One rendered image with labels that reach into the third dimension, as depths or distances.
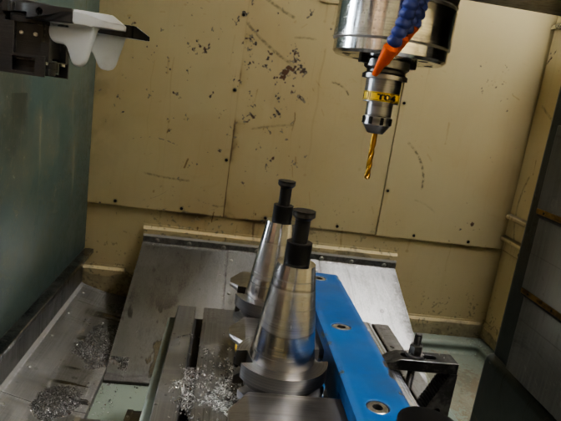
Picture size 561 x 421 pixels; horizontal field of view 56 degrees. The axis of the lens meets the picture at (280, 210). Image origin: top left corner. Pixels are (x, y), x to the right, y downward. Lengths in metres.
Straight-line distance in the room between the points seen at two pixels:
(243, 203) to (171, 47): 0.55
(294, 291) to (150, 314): 1.29
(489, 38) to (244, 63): 0.81
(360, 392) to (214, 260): 1.46
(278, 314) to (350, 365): 0.06
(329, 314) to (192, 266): 1.33
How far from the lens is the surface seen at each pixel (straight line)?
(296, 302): 0.34
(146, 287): 1.68
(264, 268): 0.44
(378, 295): 1.81
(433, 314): 2.06
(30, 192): 1.34
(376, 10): 0.70
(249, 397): 0.34
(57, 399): 1.36
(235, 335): 0.41
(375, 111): 0.75
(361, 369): 0.37
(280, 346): 0.35
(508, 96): 1.98
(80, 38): 0.64
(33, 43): 0.68
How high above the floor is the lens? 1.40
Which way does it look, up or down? 12 degrees down
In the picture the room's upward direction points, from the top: 8 degrees clockwise
